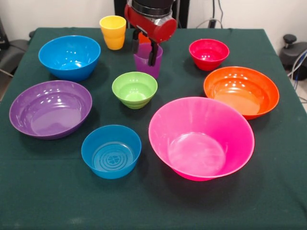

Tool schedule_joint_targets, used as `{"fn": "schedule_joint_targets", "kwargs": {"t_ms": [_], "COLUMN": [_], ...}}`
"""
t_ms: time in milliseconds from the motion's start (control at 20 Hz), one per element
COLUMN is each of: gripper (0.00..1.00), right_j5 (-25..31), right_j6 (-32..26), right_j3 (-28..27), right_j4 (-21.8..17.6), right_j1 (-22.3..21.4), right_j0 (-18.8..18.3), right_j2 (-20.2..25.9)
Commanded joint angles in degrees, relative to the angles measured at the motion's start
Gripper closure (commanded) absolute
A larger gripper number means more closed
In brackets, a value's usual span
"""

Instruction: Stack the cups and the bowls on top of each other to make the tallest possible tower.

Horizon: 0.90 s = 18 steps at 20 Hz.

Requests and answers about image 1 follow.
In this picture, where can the purple plastic cup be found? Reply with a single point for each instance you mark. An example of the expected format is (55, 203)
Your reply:
(144, 67)

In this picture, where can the orange plastic bowl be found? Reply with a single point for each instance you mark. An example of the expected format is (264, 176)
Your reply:
(239, 93)

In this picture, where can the purple plastic bowl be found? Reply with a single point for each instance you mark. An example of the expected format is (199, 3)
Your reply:
(48, 112)

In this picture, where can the pink plastic bowl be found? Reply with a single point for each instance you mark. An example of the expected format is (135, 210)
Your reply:
(199, 143)

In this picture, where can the yellow plastic cup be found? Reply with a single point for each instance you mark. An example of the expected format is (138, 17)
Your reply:
(112, 36)

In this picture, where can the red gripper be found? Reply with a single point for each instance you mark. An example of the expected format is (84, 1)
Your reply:
(153, 28)

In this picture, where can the black chair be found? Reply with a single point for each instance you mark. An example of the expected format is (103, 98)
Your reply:
(12, 52)

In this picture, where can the large blue plastic bowl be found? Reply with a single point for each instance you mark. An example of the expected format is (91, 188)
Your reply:
(69, 62)

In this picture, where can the green plastic bowl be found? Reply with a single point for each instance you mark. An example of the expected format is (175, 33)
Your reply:
(134, 93)

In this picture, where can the orange plastic cup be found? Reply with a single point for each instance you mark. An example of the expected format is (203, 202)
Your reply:
(143, 39)

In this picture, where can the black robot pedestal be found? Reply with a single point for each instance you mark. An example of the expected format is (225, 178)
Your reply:
(120, 9)

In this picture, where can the small blue plastic bowl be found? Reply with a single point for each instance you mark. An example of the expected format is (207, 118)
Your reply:
(110, 155)

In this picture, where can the red plastic bowl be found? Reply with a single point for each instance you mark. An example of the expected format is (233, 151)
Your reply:
(208, 57)

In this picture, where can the dark green tablecloth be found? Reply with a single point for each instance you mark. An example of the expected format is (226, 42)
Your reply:
(153, 203)

